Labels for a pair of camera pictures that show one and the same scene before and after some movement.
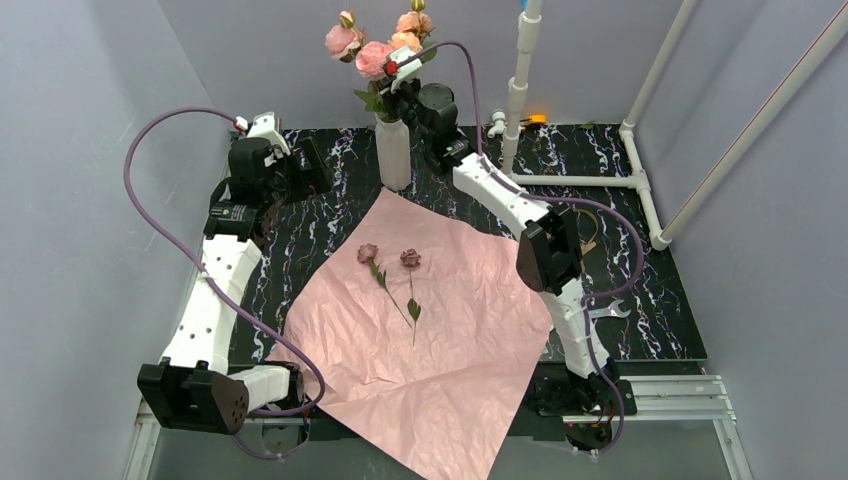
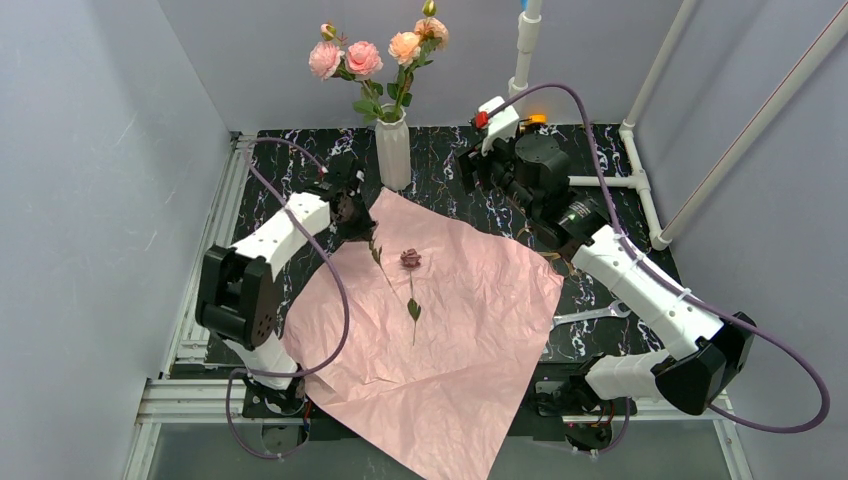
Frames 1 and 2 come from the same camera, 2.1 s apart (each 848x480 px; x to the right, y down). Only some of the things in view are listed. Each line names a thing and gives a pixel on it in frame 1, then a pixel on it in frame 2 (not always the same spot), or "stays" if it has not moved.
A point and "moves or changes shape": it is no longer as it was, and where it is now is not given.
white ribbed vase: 394,148 stays
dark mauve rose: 366,253 -> 365,231
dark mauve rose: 411,258 stays
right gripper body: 403,93 -> 472,168
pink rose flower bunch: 345,42 moves or changes shape
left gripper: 309,176 -> 356,216
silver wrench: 612,310 stays
